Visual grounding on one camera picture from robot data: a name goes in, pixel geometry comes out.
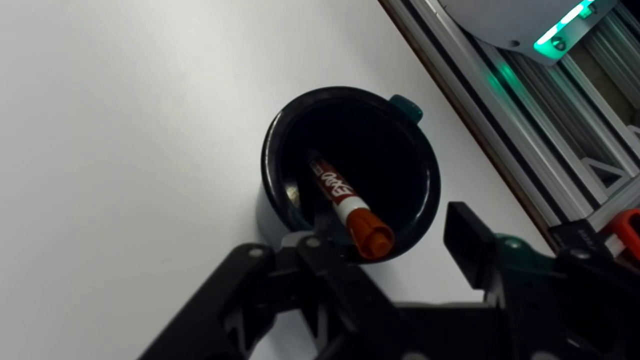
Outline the aluminium extrusion base frame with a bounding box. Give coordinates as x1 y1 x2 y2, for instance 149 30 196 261
377 0 640 245

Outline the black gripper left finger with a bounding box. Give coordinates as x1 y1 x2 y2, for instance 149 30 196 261
138 233 400 360

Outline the orange clamp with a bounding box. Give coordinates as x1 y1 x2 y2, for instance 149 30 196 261
610 208 640 261

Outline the red Expo marker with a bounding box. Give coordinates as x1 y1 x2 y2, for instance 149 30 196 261
307 152 395 261

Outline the dark blue mug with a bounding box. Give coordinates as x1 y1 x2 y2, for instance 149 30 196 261
256 87 442 262

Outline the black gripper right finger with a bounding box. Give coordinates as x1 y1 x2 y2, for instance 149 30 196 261
443 203 640 360

